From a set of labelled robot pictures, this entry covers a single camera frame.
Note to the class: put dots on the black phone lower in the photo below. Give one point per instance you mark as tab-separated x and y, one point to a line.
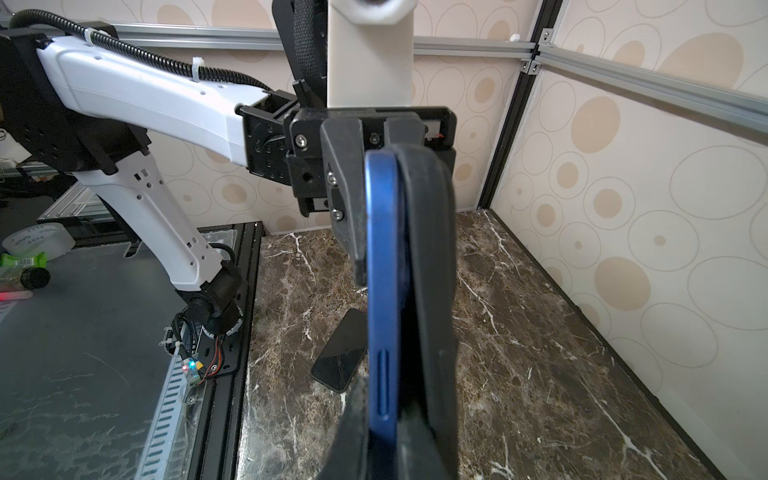
337	364

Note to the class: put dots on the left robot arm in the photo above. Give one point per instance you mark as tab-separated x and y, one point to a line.
84	102

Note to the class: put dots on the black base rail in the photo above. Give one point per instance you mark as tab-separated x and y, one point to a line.
194	433

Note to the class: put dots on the left aluminium rail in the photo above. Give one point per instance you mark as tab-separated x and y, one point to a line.
743	110

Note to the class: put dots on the black phone case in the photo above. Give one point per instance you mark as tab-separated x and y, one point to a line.
427	428

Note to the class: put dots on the white plastic container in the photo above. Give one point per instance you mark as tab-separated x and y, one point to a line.
52	239

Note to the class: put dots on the blue phone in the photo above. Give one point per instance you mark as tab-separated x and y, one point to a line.
387	280

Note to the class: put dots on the left black corner post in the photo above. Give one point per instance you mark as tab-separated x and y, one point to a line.
510	127

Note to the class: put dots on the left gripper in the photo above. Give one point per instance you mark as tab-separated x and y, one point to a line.
326	159

